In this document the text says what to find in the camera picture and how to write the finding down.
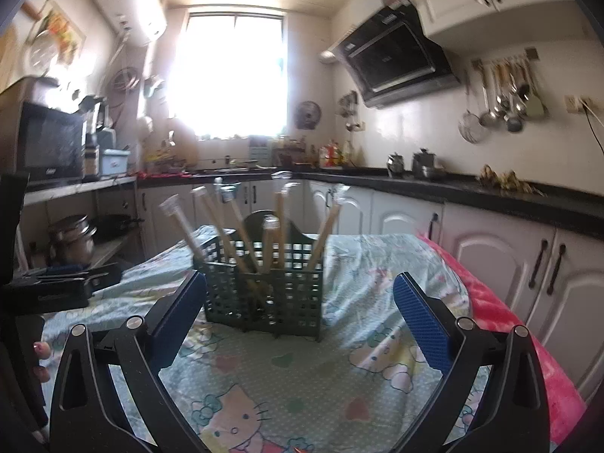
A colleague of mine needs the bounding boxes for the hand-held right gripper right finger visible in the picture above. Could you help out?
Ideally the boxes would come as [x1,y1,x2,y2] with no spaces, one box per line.
[393,273,550,453]

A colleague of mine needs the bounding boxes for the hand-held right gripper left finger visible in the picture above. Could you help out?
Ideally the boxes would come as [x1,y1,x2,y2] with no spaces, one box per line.
[49,271,218,453]

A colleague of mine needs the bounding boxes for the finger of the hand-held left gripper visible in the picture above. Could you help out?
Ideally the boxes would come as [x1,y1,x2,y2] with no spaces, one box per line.
[26,265,102,280]
[80,263,124,296]

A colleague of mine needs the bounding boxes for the bunch of wooden chopsticks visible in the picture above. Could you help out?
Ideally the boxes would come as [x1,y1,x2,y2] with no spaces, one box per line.
[159,170,352,322]

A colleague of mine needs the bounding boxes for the dark green plastic utensil basket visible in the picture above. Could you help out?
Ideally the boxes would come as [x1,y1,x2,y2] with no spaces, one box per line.
[200,210,326,343]

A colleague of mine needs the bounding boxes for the person's left hand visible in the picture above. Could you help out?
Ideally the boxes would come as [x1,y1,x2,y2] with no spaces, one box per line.
[32,340,52,384]

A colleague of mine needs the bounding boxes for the stack of steel pots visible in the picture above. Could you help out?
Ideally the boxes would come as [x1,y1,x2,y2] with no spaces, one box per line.
[47,214,98,266]

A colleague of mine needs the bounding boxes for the pink blanket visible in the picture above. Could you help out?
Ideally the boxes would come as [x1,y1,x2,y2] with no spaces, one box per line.
[418,233,590,444]

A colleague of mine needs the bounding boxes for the metal shelf unit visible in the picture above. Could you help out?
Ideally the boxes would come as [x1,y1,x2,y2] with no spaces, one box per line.
[23,174,142,270]

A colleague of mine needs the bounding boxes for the light blue storage box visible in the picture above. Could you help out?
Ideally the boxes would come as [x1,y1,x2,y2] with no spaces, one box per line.
[101,148,131,176]

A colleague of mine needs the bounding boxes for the dark glass bottle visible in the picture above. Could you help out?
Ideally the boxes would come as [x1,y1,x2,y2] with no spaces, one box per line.
[84,134,100,180]

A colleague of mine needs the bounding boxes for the cartoon-print bedsheet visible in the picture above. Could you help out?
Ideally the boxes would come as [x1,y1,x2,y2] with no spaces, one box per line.
[40,224,492,453]

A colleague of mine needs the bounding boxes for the black microwave oven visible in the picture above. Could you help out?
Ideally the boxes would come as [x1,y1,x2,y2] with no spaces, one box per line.
[16,101,89,183]

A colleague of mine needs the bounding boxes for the ginger roots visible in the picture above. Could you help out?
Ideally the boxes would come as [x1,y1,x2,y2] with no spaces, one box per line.
[478,164,544,195]

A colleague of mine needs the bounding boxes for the black kitchen countertop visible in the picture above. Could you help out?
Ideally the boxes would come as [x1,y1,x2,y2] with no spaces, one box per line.
[134,167,604,241]

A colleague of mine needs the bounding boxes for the steel ladle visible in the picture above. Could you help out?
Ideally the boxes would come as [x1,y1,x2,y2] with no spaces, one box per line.
[504,63,525,134]
[480,63,502,128]

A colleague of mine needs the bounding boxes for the bright window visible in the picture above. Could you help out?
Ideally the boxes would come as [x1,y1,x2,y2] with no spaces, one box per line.
[172,9,288,141]

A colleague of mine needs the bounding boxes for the pale green spatula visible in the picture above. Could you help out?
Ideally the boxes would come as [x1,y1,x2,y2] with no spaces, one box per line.
[525,61,548,121]

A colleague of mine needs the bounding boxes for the black range hood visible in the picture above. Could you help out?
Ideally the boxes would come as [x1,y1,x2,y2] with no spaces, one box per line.
[321,0,462,108]

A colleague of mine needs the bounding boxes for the white water heater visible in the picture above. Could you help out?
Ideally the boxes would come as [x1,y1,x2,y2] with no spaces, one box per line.
[92,0,169,49]

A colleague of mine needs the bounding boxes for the coiled hose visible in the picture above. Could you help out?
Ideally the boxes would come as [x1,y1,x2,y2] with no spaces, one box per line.
[111,67,141,95]

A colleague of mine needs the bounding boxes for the round wall fan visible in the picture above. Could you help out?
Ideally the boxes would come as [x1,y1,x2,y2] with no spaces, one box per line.
[295,100,323,130]

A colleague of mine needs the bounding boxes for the wall poster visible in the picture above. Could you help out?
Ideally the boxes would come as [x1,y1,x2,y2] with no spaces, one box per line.
[28,0,86,64]

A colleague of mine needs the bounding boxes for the black power cable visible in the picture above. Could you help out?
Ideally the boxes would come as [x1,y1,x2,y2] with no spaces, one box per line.
[582,104,604,156]

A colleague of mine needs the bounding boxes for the wall socket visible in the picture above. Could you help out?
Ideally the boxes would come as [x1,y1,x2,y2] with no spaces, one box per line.
[565,96,596,115]

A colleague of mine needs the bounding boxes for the wall utensil rail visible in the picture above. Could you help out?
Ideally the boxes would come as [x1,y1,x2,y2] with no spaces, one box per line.
[472,47,539,76]

